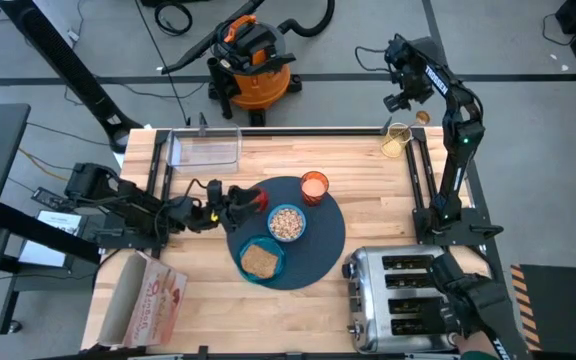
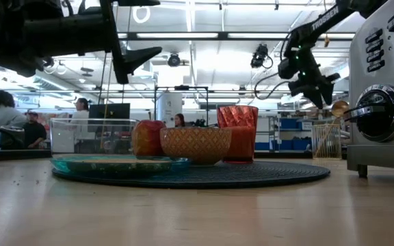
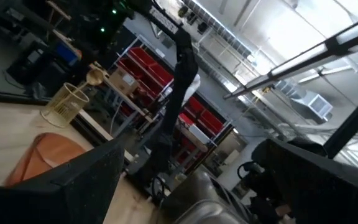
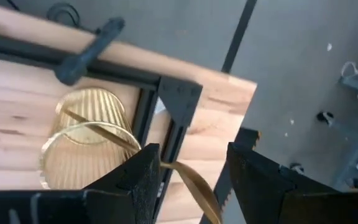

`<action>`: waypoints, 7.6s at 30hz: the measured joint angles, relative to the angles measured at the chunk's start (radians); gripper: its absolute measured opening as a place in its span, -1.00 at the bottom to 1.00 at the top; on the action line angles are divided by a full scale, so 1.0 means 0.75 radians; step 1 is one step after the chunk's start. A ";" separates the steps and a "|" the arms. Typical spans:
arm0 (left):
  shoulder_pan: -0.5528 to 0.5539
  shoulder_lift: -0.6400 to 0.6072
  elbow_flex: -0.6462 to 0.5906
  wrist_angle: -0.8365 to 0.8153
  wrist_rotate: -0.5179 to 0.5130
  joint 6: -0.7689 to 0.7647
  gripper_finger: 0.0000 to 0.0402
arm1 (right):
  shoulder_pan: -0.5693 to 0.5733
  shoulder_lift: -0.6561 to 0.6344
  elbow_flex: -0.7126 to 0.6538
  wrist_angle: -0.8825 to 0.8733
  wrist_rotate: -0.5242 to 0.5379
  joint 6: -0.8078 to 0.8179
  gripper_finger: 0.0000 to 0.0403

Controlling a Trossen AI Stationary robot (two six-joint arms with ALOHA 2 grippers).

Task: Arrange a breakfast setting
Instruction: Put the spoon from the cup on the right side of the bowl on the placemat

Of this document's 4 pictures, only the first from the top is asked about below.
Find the orange and black shop vacuum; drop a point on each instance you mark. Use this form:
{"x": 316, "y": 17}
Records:
{"x": 260, "y": 85}

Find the pink strawberry yogurt cereal box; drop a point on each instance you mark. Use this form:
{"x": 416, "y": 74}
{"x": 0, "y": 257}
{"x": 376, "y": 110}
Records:
{"x": 158, "y": 305}

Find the white paper sheet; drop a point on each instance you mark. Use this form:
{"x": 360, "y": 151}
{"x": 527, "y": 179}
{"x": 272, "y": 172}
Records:
{"x": 43, "y": 252}

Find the clear plastic bin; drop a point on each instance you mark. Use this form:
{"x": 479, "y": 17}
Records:
{"x": 203, "y": 155}

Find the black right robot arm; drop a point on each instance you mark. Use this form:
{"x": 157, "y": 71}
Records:
{"x": 455, "y": 165}

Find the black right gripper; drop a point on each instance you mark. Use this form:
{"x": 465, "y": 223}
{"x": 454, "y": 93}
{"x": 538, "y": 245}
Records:
{"x": 410, "y": 82}

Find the black table mounting frame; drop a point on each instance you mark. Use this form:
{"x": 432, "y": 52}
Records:
{"x": 293, "y": 132}

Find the black vacuum wand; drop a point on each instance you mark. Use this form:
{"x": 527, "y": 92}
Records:
{"x": 203, "y": 44}

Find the person's hand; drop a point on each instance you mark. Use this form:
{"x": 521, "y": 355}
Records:
{"x": 473, "y": 345}

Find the dark round woven placemat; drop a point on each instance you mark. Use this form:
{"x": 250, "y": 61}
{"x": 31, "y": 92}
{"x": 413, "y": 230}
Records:
{"x": 318, "y": 240}

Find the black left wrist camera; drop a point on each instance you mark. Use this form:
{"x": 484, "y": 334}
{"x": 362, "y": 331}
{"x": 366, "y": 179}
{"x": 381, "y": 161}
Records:
{"x": 190, "y": 207}

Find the orange glass of juice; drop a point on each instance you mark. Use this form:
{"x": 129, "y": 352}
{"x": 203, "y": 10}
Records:
{"x": 314, "y": 189}

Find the teal glass plate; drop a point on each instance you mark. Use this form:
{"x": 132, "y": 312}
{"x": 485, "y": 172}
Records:
{"x": 244, "y": 257}

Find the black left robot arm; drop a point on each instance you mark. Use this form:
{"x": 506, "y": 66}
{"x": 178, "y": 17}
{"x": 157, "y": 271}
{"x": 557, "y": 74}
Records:
{"x": 138, "y": 210}

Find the person's forearm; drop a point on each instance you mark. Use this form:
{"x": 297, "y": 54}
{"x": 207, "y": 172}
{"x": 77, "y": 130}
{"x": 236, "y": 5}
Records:
{"x": 480, "y": 356}

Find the beige cereal loops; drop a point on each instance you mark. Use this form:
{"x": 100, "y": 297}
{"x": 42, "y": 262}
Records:
{"x": 286, "y": 223}

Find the red orange apple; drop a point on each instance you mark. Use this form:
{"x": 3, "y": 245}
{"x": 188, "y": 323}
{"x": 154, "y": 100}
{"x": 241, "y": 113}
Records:
{"x": 263, "y": 200}

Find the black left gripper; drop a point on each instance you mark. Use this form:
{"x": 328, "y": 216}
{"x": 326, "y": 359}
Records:
{"x": 218, "y": 217}

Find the orange patterned bowl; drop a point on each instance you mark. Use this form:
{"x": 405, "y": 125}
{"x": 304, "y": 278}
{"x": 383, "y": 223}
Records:
{"x": 270, "y": 223}

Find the brown toast slice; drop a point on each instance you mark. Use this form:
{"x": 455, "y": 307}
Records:
{"x": 260, "y": 261}

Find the black hazard-striped mat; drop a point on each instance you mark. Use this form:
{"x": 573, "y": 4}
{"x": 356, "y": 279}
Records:
{"x": 563, "y": 305}

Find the silver four-slot toaster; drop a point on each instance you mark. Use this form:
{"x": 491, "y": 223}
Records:
{"x": 368, "y": 300}

